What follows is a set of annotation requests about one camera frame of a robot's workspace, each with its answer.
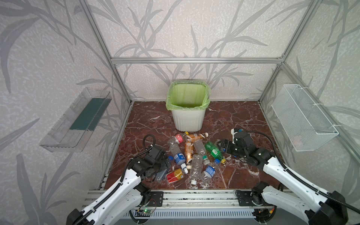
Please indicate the blue label water bottle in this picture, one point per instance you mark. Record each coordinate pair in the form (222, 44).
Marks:
(210, 171)

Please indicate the clear bottle blue label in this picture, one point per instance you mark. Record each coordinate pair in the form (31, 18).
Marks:
(179, 157)

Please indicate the aluminium frame profiles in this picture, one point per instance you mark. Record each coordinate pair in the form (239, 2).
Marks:
(244, 50)

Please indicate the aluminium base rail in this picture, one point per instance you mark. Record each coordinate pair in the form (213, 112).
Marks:
(198, 203)

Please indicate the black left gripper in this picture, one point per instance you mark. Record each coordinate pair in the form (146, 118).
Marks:
(162, 168)

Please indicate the green soda bottle yellow cap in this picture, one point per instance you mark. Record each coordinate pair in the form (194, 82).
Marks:
(215, 152)

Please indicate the clear acrylic wall shelf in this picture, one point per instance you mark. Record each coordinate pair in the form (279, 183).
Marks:
(73, 130)

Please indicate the white wire mesh basket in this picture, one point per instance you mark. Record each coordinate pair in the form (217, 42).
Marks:
(305, 124)

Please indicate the clear bottle pink label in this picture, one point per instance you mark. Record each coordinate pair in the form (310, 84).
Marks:
(177, 139)

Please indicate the clear bottle green label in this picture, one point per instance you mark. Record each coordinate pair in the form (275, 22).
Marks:
(200, 149)

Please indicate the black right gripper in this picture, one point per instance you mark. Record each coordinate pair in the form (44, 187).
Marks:
(232, 147)

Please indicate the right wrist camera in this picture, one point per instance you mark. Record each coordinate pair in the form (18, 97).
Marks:
(234, 131)

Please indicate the red yellow label bottle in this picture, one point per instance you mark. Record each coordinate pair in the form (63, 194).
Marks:
(175, 176)

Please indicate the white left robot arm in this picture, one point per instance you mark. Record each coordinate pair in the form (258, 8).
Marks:
(126, 193)

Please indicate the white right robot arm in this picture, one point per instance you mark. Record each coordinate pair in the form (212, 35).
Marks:
(313, 204)

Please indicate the white plastic trash bin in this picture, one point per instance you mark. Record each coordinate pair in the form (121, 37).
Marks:
(188, 120)

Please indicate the orange tea bottle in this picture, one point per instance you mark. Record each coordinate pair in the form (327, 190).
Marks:
(196, 136)

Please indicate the dark tinted blue-cap bottle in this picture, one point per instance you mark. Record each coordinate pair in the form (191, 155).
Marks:
(165, 166)

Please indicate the brown coffee bottle lying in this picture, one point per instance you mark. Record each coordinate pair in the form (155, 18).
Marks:
(189, 151)

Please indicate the tall clear ribbed bottle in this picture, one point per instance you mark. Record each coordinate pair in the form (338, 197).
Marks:
(197, 164)

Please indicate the green bin liner bag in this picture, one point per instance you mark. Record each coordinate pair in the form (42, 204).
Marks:
(188, 95)

